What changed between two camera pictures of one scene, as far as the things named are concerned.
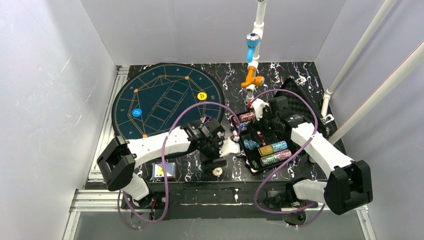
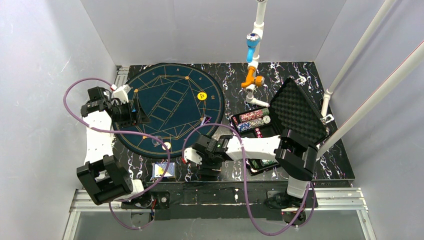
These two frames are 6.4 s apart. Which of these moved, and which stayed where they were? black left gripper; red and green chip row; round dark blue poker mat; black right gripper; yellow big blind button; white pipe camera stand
Moved: black right gripper; black left gripper
Stayed: white pipe camera stand; yellow big blind button; red and green chip row; round dark blue poker mat
